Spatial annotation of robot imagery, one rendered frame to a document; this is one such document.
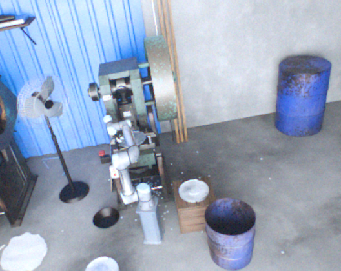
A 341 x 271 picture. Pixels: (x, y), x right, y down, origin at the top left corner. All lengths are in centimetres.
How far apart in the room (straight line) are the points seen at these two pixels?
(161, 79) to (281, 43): 236
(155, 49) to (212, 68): 177
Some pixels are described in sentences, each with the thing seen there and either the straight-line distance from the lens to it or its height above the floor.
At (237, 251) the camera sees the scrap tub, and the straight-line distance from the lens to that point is 292.
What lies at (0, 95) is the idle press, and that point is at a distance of 379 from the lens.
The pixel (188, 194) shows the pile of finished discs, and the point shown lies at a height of 38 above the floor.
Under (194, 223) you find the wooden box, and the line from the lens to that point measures 330.
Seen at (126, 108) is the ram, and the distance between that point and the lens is 326.
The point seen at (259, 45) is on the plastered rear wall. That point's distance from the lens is 471.
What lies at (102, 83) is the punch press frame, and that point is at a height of 145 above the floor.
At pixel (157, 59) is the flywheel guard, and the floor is 163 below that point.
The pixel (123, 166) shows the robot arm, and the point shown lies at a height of 101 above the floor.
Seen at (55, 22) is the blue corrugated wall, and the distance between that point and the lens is 425.
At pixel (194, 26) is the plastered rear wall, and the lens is 436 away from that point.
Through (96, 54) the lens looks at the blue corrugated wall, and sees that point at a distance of 432.
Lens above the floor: 258
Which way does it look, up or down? 33 degrees down
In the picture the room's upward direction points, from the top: 12 degrees counter-clockwise
